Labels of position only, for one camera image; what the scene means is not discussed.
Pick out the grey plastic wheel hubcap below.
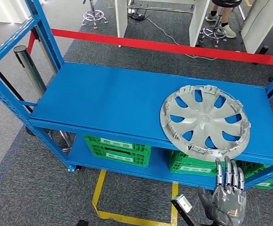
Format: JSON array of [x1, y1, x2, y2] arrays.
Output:
[[159, 85, 251, 162]]

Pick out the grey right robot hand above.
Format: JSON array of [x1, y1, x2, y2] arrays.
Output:
[[198, 156, 247, 226]]

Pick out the black seat swivel stool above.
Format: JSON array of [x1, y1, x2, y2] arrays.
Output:
[[198, 0, 243, 48]]

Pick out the white floor cable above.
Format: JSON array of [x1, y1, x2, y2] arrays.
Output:
[[146, 17, 218, 61]]

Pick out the white partition panel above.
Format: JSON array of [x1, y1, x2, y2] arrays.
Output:
[[240, 0, 273, 65]]

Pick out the person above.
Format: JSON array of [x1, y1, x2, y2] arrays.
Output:
[[204, 2, 237, 39]]

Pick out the red barrier belt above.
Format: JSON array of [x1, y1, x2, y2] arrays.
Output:
[[26, 28, 273, 67]]

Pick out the blue metal shelf rack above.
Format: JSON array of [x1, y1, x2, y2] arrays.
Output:
[[0, 0, 273, 202]]

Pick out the chrome base swivel stool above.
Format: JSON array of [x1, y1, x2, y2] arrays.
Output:
[[81, 0, 109, 31]]

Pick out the black power strip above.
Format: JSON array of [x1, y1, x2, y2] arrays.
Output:
[[127, 8, 150, 23]]

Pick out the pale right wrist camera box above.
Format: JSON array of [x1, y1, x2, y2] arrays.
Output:
[[171, 194, 199, 226]]

